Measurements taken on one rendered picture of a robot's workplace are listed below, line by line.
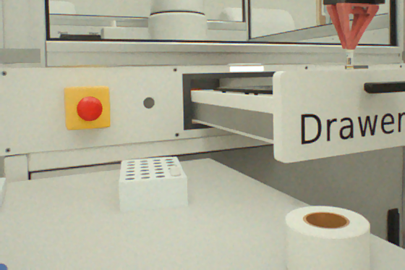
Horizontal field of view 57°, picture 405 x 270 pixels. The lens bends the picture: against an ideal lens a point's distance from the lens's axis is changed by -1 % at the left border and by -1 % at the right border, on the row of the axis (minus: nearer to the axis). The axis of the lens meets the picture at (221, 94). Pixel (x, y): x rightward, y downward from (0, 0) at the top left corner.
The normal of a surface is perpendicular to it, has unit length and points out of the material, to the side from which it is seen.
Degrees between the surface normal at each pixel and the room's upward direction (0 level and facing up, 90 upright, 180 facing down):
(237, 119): 90
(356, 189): 90
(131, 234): 0
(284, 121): 90
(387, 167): 90
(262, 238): 0
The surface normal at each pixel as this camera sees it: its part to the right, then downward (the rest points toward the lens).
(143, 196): 0.22, 0.04
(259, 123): -0.90, 0.04
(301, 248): -0.76, 0.05
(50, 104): 0.43, 0.04
